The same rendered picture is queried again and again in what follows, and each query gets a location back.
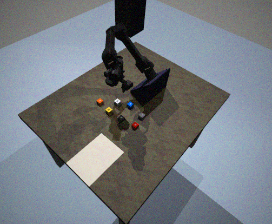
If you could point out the red block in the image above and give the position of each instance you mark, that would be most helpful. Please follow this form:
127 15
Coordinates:
135 125

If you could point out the orange block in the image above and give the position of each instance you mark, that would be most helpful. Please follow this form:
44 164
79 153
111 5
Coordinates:
99 101

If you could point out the yellow block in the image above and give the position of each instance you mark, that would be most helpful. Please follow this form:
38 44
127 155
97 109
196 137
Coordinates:
108 110

